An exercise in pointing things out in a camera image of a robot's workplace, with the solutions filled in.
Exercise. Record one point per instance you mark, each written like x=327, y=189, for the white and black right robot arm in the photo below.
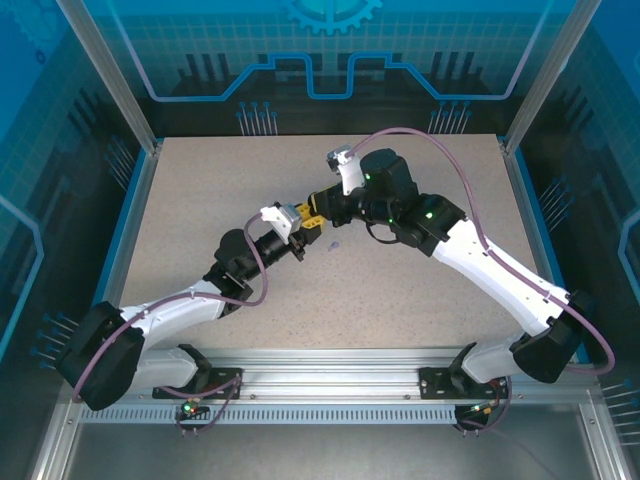
x=500, y=270

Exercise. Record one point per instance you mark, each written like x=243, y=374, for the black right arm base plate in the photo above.
x=435, y=385

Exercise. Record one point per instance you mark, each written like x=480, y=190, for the aluminium frame post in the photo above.
x=111, y=75
x=550, y=75

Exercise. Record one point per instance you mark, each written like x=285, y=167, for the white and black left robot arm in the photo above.
x=170, y=310

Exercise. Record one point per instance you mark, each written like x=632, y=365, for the small LED connector board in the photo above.
x=190, y=409
x=482, y=410

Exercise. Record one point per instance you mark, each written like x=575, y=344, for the grey metal shelf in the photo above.
x=325, y=455

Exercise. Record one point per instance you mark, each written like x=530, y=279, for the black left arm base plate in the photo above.
x=227, y=392

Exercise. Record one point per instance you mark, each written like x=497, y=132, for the aluminium and blue side rail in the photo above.
x=531, y=200
x=141, y=200

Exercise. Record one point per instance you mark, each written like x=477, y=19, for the long aluminium base rail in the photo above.
x=325, y=375

